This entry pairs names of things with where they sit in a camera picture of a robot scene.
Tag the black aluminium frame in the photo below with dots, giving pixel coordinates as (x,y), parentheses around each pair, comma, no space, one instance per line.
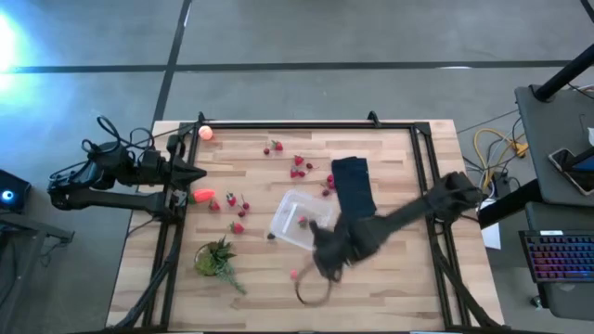
(301,125)

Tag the dark grey desk top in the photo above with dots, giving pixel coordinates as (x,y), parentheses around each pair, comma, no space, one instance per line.
(571,301)

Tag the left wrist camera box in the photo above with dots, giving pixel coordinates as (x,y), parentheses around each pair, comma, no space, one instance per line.
(151,160)

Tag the backlit rainbow keyboard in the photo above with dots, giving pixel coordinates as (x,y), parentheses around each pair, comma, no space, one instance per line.
(561,257)

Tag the clear plastic tupperware container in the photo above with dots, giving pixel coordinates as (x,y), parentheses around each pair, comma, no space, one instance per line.
(290,218)

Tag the pink raspberry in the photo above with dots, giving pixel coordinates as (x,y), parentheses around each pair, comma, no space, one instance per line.
(293,274)

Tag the black power adapter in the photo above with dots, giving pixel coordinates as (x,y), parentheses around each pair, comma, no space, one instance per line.
(501,183)

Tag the dark blue folded cloth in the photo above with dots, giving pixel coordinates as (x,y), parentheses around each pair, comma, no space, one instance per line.
(352,185)

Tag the light grey desk top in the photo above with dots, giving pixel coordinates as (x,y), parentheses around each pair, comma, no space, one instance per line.
(543,139)

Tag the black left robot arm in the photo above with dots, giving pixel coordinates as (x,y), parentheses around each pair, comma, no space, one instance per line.
(116,200)

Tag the smartphone with tan case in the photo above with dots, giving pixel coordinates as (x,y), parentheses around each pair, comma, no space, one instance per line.
(564,169)

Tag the orange pink peach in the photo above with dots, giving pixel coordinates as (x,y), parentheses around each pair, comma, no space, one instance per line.
(205,132)

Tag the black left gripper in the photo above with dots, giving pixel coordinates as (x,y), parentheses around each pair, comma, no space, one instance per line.
(174,174)

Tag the orange carrot with green top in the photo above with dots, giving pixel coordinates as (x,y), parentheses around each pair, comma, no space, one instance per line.
(202,195)

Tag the black desk leg bar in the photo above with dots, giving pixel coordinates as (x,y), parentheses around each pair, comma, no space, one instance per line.
(508,206)

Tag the white paper sheet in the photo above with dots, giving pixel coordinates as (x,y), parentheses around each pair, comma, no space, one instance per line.
(491,232)

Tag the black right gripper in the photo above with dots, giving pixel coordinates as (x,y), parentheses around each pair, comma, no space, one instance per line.
(345,243)

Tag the black device with blue light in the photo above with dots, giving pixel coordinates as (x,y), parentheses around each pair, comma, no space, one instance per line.
(11,192)

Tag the green potted succulent plant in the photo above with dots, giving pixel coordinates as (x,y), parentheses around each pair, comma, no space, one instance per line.
(215,257)

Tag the black pole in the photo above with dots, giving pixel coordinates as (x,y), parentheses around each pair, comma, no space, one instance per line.
(564,74)

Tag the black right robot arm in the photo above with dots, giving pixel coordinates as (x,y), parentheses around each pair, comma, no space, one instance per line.
(404,211)

